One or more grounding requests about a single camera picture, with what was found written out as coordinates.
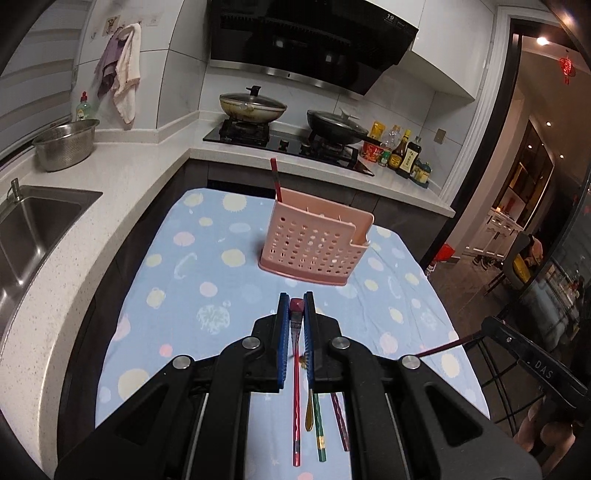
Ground blue dotted tablecloth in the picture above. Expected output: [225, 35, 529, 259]
[95, 187, 490, 480]

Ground clear plastic bottle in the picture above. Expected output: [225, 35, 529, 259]
[382, 124, 402, 153]

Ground steel colander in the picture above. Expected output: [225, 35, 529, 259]
[32, 119, 100, 172]

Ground steel sink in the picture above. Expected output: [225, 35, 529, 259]
[0, 185, 103, 342]

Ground red hanging ornament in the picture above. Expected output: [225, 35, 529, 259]
[558, 56, 578, 85]

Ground purple towel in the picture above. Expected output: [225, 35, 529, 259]
[97, 32, 127, 99]

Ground black frying pan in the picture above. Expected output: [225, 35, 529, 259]
[307, 108, 384, 148]

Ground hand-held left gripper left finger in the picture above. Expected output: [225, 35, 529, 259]
[55, 293, 291, 480]

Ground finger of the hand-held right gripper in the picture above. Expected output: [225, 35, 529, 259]
[480, 318, 525, 358]

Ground beige wok with lid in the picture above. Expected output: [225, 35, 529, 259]
[219, 85, 288, 124]

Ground dining chair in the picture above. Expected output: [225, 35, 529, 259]
[485, 231, 546, 296]

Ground gold spoon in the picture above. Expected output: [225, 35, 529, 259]
[299, 353, 317, 432]

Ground steel faucet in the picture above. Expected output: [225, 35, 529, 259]
[0, 178, 23, 217]

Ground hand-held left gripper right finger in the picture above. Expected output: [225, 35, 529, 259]
[304, 292, 541, 480]

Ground black gas stove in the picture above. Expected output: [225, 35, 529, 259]
[202, 117, 376, 177]

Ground green chopstick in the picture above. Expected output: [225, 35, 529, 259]
[312, 391, 329, 463]

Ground brown sauce bottle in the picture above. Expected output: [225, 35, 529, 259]
[388, 129, 413, 171]

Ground black range hood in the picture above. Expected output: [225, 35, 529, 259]
[206, 0, 420, 97]

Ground person's right hand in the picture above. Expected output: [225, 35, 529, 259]
[516, 404, 575, 462]

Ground pink perforated utensil holder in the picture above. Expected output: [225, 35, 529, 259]
[259, 187, 376, 287]

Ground green dish soap bottle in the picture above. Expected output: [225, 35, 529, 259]
[75, 91, 94, 123]

